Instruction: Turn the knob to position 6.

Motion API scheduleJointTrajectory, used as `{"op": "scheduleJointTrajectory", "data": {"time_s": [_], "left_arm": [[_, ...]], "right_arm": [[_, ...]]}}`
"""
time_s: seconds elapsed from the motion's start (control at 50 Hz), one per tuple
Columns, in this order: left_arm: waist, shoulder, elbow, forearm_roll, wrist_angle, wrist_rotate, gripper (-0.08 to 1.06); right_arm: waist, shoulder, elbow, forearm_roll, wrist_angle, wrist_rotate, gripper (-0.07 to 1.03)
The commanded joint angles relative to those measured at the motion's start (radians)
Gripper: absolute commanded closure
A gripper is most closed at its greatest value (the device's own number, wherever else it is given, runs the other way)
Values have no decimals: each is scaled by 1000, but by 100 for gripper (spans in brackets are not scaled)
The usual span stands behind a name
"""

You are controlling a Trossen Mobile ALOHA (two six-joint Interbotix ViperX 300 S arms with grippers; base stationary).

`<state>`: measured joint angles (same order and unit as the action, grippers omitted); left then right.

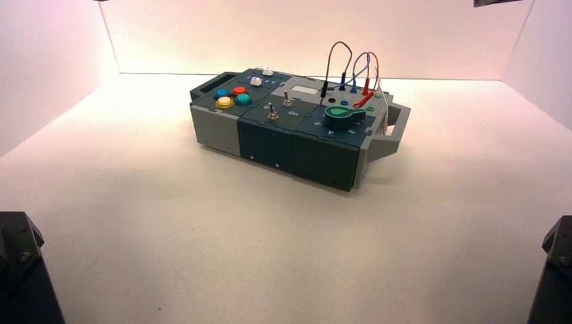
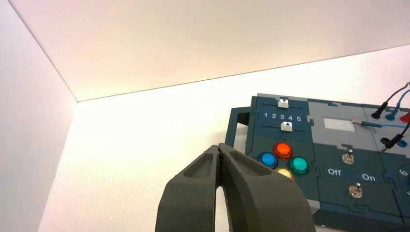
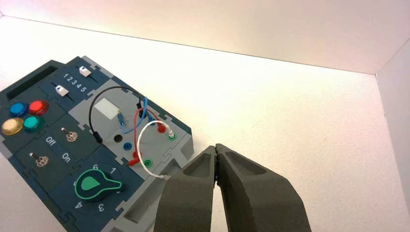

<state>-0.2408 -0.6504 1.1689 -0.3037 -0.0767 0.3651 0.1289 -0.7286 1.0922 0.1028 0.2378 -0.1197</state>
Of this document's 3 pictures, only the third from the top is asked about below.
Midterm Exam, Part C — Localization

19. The black banana plug cable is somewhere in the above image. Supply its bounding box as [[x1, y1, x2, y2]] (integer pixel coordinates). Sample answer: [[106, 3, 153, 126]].
[[88, 86, 144, 144]]

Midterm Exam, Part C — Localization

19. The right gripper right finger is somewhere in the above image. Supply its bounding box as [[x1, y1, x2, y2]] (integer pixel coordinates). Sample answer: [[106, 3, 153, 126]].
[[215, 143, 312, 232]]

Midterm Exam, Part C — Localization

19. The metal toggle switch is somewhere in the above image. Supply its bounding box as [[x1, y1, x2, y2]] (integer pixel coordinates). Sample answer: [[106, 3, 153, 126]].
[[60, 127, 78, 143], [29, 152, 50, 168]]

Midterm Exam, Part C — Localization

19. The yellow round push button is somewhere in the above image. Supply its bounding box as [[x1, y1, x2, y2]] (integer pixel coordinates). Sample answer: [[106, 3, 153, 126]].
[[0, 117, 24, 136]]

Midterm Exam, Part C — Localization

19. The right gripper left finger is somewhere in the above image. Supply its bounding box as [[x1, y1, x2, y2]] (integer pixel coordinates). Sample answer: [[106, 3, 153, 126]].
[[153, 145, 217, 232]]

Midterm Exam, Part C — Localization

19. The blue round push button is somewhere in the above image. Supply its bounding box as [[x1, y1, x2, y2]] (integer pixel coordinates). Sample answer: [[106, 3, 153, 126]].
[[9, 101, 29, 118]]

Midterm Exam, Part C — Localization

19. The red round push button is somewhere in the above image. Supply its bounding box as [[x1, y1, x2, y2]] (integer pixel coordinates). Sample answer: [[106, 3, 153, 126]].
[[28, 100, 50, 116]]

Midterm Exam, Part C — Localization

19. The teal and grey control box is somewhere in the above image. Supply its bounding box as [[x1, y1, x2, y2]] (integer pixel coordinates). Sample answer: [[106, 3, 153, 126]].
[[0, 56, 195, 232]]

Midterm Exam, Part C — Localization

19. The red banana plug cable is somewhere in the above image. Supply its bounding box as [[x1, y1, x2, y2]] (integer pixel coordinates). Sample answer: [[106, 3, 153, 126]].
[[128, 108, 167, 167]]

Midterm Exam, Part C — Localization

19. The blue banana plug cable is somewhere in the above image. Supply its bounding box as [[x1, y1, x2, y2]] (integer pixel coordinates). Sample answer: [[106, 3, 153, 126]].
[[117, 96, 158, 134]]

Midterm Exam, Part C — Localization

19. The white rectangular label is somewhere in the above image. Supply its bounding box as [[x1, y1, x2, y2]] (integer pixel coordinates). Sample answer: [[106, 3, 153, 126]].
[[95, 98, 119, 120]]

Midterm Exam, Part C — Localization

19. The green rotary pointer knob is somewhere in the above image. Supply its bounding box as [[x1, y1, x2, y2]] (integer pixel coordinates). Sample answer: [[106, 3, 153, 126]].
[[74, 169, 123, 203]]

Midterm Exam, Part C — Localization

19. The green round push button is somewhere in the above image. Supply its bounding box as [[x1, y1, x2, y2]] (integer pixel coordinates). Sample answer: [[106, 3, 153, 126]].
[[23, 116, 45, 134]]

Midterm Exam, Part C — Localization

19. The white banana plug cable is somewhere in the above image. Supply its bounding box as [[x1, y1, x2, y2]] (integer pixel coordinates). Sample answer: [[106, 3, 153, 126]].
[[136, 120, 176, 181]]

